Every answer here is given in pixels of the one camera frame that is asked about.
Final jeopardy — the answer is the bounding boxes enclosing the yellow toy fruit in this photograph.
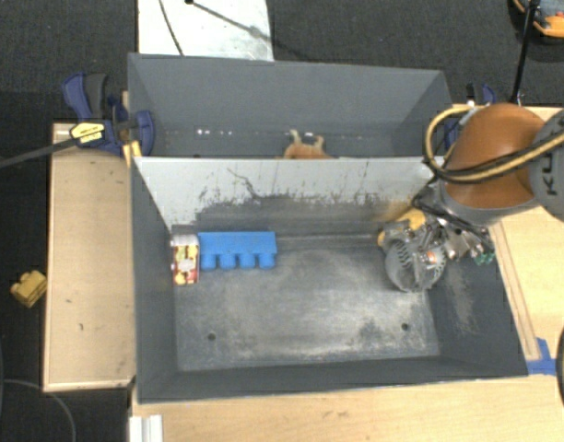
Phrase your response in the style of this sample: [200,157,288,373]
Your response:
[377,208,427,248]

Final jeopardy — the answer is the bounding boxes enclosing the grey round metal part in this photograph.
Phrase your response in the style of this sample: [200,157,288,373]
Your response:
[384,227,448,294]

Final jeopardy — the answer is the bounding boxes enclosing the grey metal bin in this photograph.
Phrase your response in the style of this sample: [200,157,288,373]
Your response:
[126,52,530,404]

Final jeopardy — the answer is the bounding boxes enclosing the brown toy animal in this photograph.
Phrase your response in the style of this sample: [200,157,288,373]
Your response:
[276,129,335,160]

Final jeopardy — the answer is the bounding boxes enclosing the blue block with pegs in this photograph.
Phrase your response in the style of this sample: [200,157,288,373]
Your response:
[197,231,279,272]

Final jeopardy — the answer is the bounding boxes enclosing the red and yellow small box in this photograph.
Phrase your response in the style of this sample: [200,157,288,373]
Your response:
[170,234,202,287]

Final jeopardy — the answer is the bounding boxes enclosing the pale wood board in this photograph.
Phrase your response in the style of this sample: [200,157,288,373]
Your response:
[41,122,138,393]

